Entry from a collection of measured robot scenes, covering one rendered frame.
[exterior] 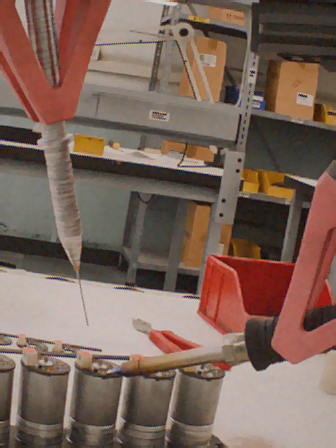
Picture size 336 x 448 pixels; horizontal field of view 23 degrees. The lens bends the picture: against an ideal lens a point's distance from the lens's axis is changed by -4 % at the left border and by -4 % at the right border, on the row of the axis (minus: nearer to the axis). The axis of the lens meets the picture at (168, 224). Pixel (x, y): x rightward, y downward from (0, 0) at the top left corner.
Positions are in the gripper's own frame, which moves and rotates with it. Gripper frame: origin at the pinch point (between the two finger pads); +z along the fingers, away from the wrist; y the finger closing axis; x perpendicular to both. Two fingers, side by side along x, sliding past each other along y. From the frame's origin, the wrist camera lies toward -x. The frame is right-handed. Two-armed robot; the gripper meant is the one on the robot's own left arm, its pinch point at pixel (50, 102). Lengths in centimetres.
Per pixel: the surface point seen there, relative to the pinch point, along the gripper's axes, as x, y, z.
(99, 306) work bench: -14.0, 34.5, 24.5
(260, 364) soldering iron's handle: -5.1, -6.5, 11.9
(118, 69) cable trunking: -187, 397, 47
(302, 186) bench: -177, 222, 84
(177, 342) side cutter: -15.4, 22.3, 24.5
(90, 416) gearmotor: 0.9, -0.3, 15.1
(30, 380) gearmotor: 3.3, 0.2, 12.4
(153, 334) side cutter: -14.1, 23.7, 23.7
